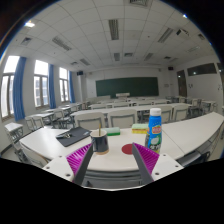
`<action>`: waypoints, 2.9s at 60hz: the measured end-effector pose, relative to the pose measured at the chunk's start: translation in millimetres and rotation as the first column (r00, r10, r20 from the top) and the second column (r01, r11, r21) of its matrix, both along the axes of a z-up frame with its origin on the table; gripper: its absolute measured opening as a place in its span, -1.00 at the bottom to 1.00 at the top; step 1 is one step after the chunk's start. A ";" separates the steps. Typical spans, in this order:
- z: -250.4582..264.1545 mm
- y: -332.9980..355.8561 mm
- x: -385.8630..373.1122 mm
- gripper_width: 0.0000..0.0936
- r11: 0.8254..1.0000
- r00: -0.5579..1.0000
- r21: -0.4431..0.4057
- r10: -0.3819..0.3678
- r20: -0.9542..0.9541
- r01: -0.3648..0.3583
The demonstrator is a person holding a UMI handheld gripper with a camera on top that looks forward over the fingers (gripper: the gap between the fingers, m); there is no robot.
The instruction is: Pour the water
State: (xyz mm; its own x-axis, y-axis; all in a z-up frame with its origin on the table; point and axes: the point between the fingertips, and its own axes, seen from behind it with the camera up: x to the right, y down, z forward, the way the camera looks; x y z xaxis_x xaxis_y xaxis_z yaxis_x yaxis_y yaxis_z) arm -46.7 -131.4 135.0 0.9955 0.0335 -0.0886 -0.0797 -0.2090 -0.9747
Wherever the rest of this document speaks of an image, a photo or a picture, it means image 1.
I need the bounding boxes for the red round coaster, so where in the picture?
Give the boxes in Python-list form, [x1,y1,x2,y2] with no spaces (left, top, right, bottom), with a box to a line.
[121,144,132,155]

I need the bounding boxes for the white chair left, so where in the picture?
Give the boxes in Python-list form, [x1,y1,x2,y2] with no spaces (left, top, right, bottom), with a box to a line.
[74,112,106,130]

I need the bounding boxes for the white chair right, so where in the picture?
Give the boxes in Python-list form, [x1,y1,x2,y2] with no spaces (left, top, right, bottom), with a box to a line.
[108,109,138,129]

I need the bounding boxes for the blue plastic bottle white cap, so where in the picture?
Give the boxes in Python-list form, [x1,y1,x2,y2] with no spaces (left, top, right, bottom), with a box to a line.
[145,108,162,153]

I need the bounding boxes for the blue curtain middle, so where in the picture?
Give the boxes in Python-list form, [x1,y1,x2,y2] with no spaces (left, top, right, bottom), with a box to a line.
[48,64,56,109]

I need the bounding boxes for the gripper purple and black right finger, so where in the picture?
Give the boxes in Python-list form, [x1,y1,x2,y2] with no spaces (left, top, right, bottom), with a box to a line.
[132,143,159,185]

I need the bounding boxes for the blue curtain left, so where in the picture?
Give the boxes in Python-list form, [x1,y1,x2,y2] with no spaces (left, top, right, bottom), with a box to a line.
[13,57,26,121]

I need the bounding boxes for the gripper purple and black left finger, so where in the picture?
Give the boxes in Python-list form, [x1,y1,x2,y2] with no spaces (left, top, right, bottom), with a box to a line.
[66,143,93,185]

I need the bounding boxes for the keys on black sleeve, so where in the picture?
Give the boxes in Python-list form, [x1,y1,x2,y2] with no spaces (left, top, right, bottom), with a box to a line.
[56,132,72,139]

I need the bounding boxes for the yellow green sponge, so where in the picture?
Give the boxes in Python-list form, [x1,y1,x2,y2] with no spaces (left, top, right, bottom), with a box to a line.
[132,124,148,134]

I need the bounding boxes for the brown door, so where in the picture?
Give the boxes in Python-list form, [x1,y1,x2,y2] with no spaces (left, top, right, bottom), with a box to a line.
[177,70,187,97]

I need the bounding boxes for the green chalkboard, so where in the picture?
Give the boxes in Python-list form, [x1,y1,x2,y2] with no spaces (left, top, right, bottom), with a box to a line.
[96,77,159,98]

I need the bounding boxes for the white chair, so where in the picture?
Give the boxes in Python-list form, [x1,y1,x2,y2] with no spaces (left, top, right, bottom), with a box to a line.
[108,109,138,129]
[74,112,106,130]

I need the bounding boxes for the blue curtain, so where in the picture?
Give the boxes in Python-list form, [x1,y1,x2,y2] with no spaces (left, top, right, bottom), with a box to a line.
[13,57,26,121]
[48,64,56,109]

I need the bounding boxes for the dark cup with stick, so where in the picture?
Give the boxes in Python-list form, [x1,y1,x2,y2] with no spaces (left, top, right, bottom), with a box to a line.
[90,127,109,154]

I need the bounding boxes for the black laptop sleeve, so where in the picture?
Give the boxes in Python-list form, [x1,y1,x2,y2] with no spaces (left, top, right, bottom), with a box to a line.
[56,127,91,147]

